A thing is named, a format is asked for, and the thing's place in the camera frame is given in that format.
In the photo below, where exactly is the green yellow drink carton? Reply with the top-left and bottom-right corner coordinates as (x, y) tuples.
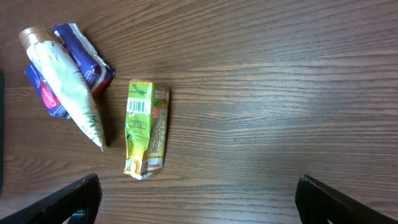
(124, 80), (170, 180)

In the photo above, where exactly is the white tube gold cap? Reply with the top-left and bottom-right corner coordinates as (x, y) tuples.
(19, 26), (108, 151)

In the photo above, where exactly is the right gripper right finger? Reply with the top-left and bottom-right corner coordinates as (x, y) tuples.
(295, 174), (397, 224)

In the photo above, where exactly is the purple red packet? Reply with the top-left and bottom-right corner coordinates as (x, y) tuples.
(24, 23), (115, 119)

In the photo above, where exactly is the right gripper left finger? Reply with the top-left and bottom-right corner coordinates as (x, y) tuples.
(1, 173), (102, 224)

